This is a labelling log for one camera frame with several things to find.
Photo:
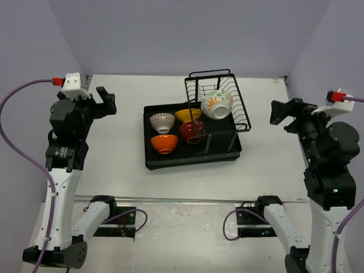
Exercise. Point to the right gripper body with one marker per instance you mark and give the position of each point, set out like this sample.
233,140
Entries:
306,124

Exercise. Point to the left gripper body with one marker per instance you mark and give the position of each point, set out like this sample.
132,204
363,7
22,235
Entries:
89,108

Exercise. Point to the brown patterned white bowl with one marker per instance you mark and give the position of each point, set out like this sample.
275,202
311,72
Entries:
162,122

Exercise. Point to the orange bowl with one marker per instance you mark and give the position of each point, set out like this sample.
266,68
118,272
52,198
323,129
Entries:
164,144

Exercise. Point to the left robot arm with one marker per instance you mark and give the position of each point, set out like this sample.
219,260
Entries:
60,244

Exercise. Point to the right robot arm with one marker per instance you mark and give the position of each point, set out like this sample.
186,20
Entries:
328,148

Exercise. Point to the white floral bowl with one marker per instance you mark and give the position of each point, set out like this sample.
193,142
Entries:
217,104

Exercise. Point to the black drip tray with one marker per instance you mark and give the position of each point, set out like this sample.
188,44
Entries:
212,141

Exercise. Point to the yellow bowl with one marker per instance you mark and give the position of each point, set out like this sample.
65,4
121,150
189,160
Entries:
188,115

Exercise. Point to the red bowl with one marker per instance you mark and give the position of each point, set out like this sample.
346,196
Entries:
190,130

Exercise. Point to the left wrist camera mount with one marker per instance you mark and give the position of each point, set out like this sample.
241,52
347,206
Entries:
75,86

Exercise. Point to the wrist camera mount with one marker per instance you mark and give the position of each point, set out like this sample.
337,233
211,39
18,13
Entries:
336,104
75,86

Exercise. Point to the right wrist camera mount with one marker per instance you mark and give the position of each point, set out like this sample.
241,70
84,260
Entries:
336,104

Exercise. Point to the black wire dish rack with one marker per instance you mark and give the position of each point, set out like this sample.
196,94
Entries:
199,84

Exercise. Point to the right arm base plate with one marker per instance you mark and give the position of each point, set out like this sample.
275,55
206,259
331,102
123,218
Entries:
250,223

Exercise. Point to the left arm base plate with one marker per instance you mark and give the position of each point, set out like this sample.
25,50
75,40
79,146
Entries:
124,222

